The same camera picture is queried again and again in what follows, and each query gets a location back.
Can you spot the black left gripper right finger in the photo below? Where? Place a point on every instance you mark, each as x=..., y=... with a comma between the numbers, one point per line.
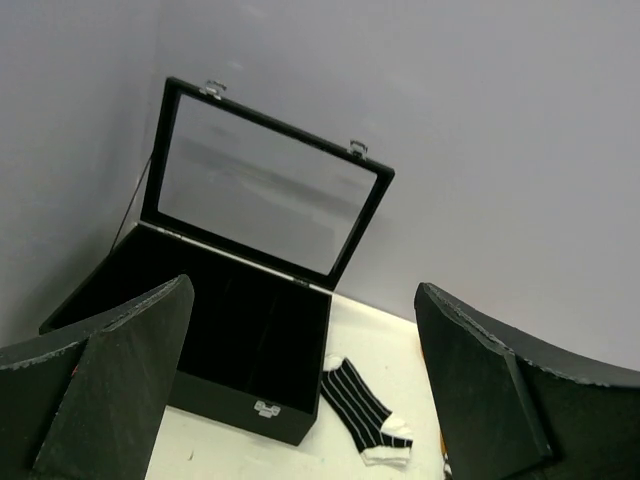
x=513, y=406

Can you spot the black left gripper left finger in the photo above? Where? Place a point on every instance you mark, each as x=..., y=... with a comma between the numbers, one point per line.
x=86, y=401

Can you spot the black white striped ankle sock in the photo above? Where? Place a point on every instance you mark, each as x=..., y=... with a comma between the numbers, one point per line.
x=381, y=437

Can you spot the black glass-lid display box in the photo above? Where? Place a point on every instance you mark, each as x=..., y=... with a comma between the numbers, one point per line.
x=263, y=217

